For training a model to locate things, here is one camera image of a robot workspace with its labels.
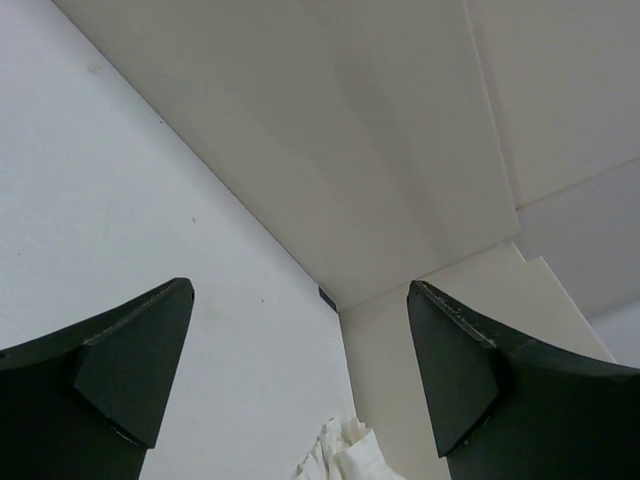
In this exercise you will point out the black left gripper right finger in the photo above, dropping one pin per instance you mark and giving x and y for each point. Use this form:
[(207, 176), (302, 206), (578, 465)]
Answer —
[(506, 405)]

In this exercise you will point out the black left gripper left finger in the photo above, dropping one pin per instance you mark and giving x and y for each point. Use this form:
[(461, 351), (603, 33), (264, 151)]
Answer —
[(88, 401)]

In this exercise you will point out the black corner bracket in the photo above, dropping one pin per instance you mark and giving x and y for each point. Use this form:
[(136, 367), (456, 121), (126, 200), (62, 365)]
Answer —
[(327, 299)]

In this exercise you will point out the white pleated skirt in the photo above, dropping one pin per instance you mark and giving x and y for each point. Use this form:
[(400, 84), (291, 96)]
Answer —
[(346, 449)]

